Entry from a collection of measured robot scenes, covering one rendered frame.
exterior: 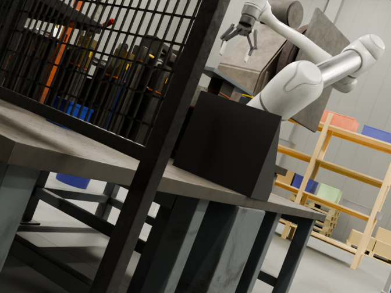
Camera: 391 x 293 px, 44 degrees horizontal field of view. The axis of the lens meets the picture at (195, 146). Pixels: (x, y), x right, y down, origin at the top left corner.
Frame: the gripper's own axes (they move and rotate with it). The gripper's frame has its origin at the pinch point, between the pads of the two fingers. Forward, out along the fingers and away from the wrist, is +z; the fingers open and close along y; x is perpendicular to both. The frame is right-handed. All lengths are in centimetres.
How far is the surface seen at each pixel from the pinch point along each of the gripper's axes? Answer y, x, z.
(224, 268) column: -49, 48, 86
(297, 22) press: 101, -367, -147
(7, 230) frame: -38, 149, 76
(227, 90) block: -3.9, 0.4, 17.4
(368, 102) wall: 71, -978, -209
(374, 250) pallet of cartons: -65, -875, 104
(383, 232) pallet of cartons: -67, -910, 64
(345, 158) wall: 71, -979, -64
